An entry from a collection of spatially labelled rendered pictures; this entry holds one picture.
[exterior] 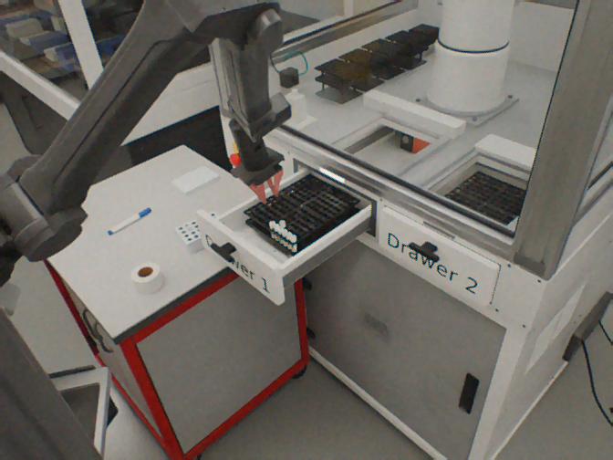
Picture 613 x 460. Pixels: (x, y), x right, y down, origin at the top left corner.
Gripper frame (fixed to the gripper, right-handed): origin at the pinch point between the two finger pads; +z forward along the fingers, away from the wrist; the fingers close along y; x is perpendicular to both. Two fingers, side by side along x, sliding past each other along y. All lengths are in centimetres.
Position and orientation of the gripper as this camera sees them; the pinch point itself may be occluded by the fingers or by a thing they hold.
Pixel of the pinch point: (268, 195)
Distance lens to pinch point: 111.1
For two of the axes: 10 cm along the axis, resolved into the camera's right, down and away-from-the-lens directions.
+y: 7.3, -5.8, 3.6
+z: 2.1, 7.0, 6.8
